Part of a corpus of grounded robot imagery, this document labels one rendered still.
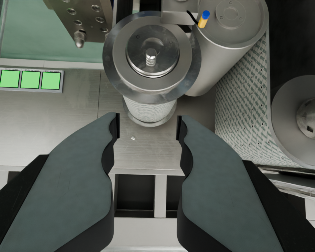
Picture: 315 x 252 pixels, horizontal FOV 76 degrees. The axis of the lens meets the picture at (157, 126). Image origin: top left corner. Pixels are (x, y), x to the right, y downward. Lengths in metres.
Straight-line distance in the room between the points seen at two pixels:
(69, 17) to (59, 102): 0.24
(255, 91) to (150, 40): 0.20
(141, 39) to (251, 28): 0.18
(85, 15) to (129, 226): 0.60
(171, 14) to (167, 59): 0.06
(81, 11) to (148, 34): 0.35
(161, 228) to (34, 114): 0.50
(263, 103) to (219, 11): 0.16
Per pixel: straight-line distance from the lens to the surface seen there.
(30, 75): 0.73
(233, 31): 0.37
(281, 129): 0.35
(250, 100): 0.39
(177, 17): 0.32
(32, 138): 0.69
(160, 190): 0.62
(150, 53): 0.27
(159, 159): 0.61
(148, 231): 0.65
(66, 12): 0.66
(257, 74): 0.39
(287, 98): 0.37
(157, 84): 0.29
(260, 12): 0.40
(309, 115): 0.35
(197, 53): 0.33
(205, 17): 0.27
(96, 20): 0.66
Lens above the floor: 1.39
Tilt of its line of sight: 8 degrees down
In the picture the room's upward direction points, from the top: 178 degrees counter-clockwise
